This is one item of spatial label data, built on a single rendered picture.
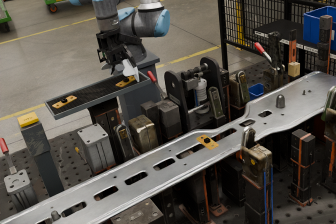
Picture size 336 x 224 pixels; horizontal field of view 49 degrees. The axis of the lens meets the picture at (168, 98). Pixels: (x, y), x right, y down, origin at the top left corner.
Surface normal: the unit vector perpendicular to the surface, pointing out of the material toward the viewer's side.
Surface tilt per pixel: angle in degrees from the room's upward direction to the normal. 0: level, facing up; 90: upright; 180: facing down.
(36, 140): 90
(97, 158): 90
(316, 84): 0
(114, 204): 0
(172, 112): 90
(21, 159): 0
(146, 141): 90
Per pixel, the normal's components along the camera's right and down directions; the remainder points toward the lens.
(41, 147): 0.50, 0.36
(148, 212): -0.14, -0.87
